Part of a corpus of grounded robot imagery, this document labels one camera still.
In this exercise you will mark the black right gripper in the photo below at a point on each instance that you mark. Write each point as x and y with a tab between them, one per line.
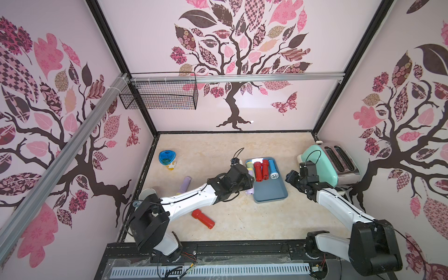
296	179

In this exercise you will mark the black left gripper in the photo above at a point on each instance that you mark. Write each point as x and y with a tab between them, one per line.
248	184

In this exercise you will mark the green yellow flashlight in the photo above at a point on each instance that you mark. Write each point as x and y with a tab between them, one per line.
250	166

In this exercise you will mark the blue white flashlight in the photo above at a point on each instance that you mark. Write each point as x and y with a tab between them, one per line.
273	172

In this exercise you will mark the red flashlight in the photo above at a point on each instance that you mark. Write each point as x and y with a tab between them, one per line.
265	169
258	171
199	215

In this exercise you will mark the blue plastic tray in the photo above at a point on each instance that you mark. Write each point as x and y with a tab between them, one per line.
268	190

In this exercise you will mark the purple yellow flashlight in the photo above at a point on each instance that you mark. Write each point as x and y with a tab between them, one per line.
250	191

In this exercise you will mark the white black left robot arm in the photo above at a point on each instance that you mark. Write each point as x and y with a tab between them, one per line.
149	222

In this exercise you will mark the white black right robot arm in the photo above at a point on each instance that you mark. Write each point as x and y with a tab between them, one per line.
372	247

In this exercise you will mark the mint green toaster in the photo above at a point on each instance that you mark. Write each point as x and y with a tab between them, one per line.
334	165

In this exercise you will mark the blue lidded snack cup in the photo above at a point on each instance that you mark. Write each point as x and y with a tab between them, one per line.
168	159

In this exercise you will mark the blue floral mug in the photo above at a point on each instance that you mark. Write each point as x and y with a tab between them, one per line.
143	195

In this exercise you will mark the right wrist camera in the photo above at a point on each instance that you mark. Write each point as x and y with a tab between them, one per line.
307	169

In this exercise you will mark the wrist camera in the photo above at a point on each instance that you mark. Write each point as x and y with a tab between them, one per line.
307	169
235	161

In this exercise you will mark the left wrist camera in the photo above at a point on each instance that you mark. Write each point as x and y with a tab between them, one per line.
235	161

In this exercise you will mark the black wire basket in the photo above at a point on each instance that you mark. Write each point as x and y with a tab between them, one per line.
161	91

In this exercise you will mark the white slotted cable duct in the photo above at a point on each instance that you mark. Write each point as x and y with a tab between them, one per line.
205	271

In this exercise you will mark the aluminium frame rail back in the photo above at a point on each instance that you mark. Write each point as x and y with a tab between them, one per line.
311	76

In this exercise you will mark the aluminium frame rail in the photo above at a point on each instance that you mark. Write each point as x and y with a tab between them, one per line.
311	76
27	210

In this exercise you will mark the aluminium frame rail left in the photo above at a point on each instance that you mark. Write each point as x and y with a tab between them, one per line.
27	210

